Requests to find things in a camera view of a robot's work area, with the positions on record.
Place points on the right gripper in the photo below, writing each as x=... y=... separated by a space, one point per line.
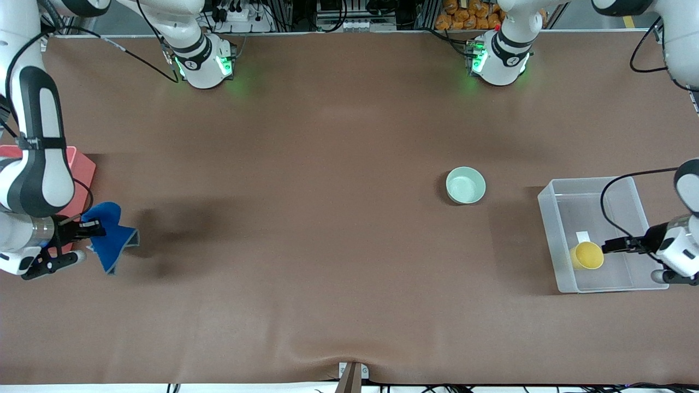
x=66 y=231

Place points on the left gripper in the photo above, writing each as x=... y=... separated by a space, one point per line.
x=651 y=238

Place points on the blue microfibre cloth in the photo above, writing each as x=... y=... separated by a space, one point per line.
x=112 y=240

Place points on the yellow cup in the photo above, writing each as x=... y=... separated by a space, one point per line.
x=588 y=255

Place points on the mint green bowl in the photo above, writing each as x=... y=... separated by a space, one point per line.
x=465 y=185

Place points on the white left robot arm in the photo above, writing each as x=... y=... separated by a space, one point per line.
x=502 y=65

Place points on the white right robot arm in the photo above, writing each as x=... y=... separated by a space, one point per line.
x=202 y=65

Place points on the clear plastic bin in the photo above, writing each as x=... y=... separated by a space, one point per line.
x=628 y=207

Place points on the white paper label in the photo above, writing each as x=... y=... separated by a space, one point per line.
x=583 y=237

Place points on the pink plastic bin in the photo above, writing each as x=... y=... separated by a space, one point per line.
x=83 y=169

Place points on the brown table cover mat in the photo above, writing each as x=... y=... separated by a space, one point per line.
x=327 y=218

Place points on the white power strip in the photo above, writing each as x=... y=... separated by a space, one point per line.
x=240 y=16

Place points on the orange snack packets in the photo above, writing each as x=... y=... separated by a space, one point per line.
x=464 y=16

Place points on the black equipment with white connectors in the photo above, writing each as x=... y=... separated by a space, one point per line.
x=355 y=22

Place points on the aluminium frame profile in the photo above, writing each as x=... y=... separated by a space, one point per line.
x=694 y=103
x=60 y=24

